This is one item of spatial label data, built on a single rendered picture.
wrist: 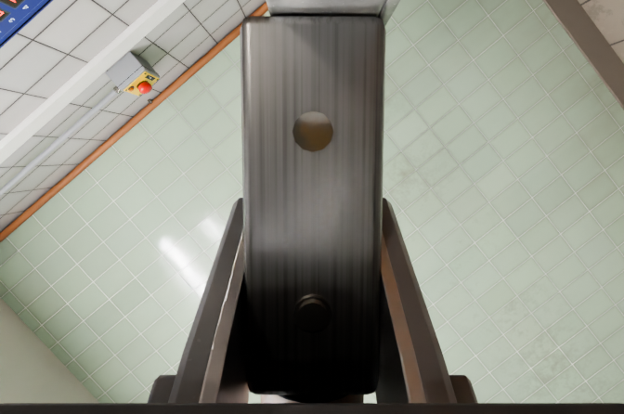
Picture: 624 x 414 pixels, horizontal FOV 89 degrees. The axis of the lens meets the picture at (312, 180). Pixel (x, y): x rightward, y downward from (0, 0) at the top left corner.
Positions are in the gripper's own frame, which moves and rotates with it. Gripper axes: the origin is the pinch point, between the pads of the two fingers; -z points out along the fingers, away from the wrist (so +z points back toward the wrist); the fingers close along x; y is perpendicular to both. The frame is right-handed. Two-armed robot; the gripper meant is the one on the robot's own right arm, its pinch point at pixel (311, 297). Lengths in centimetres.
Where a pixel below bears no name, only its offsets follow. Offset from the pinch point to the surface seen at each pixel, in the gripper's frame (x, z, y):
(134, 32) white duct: 48, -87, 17
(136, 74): 52, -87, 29
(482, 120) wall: -70, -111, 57
